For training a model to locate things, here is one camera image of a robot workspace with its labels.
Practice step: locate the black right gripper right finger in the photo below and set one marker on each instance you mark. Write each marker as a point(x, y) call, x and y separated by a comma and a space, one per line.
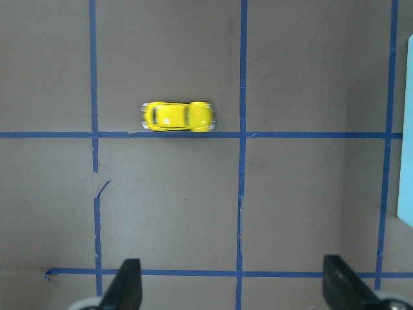
point(342, 288)

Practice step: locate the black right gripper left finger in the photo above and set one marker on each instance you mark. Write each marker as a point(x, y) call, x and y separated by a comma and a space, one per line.
point(125, 291)

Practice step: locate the yellow toy beetle car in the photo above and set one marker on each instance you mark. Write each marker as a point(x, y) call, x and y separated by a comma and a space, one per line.
point(162, 116)

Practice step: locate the teal plastic storage bin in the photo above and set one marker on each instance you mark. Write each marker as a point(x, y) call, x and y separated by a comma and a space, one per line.
point(404, 211)

